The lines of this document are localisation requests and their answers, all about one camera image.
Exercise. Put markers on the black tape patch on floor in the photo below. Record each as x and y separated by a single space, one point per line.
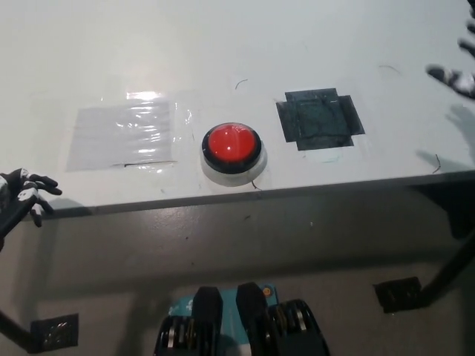
55 332
400 293

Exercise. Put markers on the black tape patch on desk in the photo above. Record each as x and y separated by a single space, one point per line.
320 119

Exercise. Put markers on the black desk leg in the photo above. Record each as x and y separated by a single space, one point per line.
451 267
14 331

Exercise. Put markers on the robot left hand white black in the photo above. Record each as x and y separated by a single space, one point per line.
23 198

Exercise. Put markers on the clear plastic sheet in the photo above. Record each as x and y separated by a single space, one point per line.
121 136

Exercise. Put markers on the red dome push button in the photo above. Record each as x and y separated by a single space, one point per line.
232 153

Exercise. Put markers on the robot right hand white black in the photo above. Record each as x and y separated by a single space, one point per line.
457 78

